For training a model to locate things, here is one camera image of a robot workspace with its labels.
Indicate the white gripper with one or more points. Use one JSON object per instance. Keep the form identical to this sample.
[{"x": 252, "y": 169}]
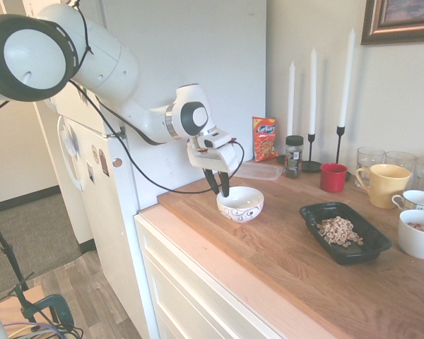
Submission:
[{"x": 215, "y": 160}]

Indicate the white bowl with swirl pattern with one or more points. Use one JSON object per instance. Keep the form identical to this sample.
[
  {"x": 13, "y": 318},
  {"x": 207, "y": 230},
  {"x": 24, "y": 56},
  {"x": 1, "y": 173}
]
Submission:
[{"x": 240, "y": 208}]

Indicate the black plastic tray box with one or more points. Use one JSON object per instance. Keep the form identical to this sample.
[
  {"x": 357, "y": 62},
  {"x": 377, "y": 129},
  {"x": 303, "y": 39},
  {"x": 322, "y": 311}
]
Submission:
[{"x": 360, "y": 254}]

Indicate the white bowl with cereal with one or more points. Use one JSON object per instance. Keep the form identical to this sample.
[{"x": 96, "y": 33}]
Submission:
[{"x": 417, "y": 243}]

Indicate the clear plastic container lid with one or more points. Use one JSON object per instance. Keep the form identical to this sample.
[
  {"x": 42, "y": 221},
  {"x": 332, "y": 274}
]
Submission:
[{"x": 258, "y": 171}]

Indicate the orange snack bag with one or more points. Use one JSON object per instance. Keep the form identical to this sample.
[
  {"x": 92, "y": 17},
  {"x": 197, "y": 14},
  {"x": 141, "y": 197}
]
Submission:
[{"x": 265, "y": 139}]

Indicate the large wooden butcher board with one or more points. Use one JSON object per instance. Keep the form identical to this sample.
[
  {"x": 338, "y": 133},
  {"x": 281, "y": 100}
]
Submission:
[{"x": 268, "y": 240}]

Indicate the spice jar with black lid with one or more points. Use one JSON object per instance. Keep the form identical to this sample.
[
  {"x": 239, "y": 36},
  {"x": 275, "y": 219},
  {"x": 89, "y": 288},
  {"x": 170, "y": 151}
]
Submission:
[{"x": 293, "y": 159}]

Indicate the black candle holder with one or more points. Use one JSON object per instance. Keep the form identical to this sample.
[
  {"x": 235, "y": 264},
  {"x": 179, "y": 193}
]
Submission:
[
  {"x": 311, "y": 166},
  {"x": 340, "y": 141}
]

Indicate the white drawer cabinet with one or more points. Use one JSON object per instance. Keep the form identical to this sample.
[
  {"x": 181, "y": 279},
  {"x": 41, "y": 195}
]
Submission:
[{"x": 183, "y": 282}]

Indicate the red enamel mug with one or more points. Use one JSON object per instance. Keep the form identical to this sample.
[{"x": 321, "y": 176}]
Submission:
[{"x": 334, "y": 178}]

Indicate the medium white taper candle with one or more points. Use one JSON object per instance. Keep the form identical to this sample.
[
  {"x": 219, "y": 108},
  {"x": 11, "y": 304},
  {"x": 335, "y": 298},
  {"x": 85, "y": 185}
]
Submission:
[{"x": 313, "y": 92}]

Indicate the tall white taper candle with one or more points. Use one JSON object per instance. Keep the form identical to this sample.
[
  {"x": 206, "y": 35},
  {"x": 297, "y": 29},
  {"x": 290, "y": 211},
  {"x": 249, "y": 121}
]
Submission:
[{"x": 347, "y": 77}]

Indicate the yellow ceramic mug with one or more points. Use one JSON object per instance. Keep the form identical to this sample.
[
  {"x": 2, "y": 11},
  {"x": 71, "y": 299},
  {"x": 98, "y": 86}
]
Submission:
[{"x": 385, "y": 187}]

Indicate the white cup with blue pattern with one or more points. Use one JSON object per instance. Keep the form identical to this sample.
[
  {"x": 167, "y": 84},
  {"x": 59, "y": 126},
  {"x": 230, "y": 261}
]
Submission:
[{"x": 420, "y": 203}]

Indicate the green metal clamp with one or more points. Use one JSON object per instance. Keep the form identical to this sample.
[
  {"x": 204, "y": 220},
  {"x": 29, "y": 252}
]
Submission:
[{"x": 56, "y": 307}]

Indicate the robot mounting table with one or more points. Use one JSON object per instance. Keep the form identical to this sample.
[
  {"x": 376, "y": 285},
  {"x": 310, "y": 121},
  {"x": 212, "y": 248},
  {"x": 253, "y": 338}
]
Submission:
[{"x": 10, "y": 303}]

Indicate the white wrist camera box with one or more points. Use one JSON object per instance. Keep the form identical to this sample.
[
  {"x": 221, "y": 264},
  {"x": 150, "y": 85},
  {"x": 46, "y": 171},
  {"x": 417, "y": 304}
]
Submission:
[{"x": 212, "y": 141}]

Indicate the black camera stand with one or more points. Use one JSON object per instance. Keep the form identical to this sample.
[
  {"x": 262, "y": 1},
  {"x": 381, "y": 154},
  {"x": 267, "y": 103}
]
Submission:
[{"x": 10, "y": 257}]

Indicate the dark wooden picture frame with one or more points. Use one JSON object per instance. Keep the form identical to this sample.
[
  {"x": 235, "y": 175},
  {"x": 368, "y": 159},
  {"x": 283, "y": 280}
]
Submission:
[{"x": 403, "y": 28}]

